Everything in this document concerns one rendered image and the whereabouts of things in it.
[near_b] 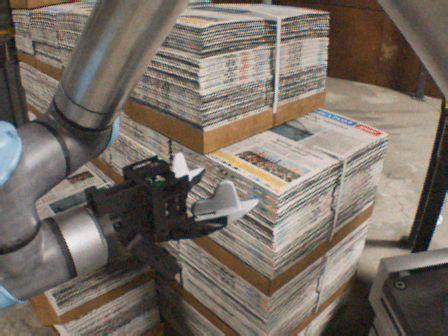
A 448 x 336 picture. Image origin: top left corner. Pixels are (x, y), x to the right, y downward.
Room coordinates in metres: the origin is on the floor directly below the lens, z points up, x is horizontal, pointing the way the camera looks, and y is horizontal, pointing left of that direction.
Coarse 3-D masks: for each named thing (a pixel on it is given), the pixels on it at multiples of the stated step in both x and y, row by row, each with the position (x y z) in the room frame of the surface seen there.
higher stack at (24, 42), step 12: (84, 0) 1.53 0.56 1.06; (12, 12) 1.56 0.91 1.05; (24, 12) 1.42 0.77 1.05; (24, 24) 1.44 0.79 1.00; (24, 36) 1.46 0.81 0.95; (24, 48) 1.45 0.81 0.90; (24, 72) 1.50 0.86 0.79; (36, 72) 1.37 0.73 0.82; (24, 84) 1.53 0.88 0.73; (36, 84) 1.38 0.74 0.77; (36, 96) 1.43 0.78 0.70; (36, 108) 1.45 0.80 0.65
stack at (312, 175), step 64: (128, 128) 0.84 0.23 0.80; (320, 128) 0.77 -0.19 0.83; (192, 192) 0.68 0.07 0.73; (256, 192) 0.54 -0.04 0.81; (320, 192) 0.59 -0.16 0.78; (192, 256) 0.68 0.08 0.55; (256, 256) 0.54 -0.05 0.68; (192, 320) 0.69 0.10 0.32; (256, 320) 0.54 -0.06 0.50; (320, 320) 0.67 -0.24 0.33
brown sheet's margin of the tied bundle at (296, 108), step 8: (312, 96) 0.85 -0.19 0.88; (320, 96) 0.87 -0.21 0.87; (288, 104) 0.79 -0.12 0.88; (296, 104) 0.81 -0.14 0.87; (304, 104) 0.83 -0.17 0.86; (312, 104) 0.85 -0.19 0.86; (320, 104) 0.87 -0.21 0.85; (288, 112) 0.79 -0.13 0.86; (296, 112) 0.81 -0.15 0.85; (304, 112) 0.83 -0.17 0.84
